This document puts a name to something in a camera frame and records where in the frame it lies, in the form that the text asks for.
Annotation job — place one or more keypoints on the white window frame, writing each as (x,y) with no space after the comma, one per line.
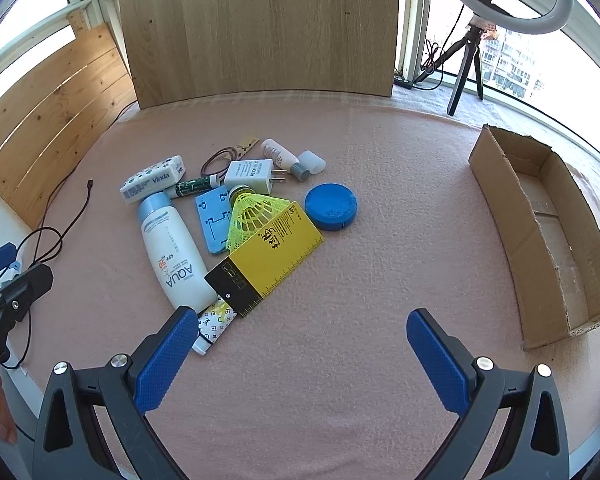
(415,20)

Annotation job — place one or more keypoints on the white sunscreen bottle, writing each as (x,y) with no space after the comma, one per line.
(172,255)

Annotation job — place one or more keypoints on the yellow ruler card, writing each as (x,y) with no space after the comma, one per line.
(275,255)

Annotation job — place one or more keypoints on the white patterned tube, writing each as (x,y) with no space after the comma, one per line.
(212,330)

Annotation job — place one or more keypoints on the translucent cap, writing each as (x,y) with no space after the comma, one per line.
(312,160)

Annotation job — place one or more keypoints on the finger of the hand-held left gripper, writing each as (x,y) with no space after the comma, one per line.
(7,307)

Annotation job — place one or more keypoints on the wooden clothespin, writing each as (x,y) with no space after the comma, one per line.
(245,146)

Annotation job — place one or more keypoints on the blue plastic plate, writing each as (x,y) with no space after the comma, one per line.
(210,220)

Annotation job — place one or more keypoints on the pink blanket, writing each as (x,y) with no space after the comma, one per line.
(355,285)

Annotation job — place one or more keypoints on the white charger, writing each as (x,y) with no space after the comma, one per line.
(247,172)

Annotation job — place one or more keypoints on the green tube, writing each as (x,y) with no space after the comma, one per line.
(190,187)

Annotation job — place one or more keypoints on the large wooden board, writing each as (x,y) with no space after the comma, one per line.
(255,35)

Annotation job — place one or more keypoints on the yellow shuttlecock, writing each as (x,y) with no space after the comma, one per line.
(250,215)

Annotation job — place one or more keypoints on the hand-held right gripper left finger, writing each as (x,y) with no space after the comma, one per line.
(165,360)

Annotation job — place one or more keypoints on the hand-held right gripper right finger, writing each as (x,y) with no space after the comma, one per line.
(440,365)

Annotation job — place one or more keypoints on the black tripod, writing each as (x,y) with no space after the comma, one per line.
(462,80)

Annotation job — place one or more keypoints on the white tissue pack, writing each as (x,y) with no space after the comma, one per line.
(150,180)

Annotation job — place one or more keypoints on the cardboard box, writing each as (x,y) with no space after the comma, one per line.
(500,185)

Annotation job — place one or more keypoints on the white power strip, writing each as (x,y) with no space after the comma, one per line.
(14,270)

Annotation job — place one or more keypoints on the wooden slat panel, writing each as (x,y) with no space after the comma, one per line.
(55,110)

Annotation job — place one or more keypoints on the small white bottle grey cap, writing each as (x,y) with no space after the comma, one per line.
(277,152)

